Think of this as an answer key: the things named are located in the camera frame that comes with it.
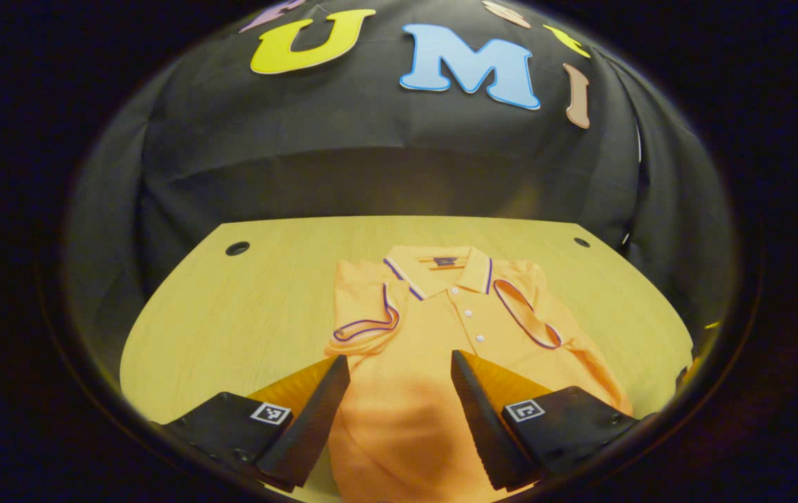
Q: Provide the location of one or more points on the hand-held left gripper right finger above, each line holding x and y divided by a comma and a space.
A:
483, 433

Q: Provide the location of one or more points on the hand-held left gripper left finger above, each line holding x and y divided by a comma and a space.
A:
312, 426

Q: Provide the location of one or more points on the orange polo T-shirt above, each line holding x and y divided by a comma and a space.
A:
413, 419

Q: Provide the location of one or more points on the black backdrop cloth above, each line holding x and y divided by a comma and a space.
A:
371, 154

